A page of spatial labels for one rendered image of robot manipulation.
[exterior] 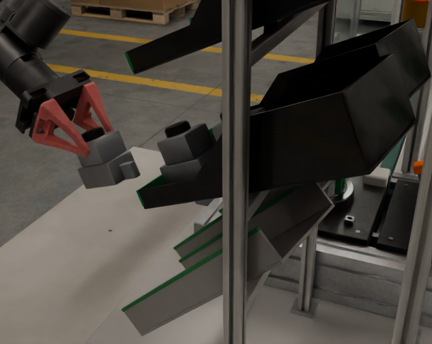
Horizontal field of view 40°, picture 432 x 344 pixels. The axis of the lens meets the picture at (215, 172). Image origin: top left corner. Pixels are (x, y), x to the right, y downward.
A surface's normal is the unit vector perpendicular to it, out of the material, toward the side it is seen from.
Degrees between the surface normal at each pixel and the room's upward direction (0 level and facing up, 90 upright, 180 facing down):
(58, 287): 0
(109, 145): 67
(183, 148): 90
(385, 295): 90
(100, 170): 92
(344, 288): 90
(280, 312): 0
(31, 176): 0
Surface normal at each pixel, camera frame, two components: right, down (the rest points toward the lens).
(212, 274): -0.55, 0.40
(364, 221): -0.01, -0.88
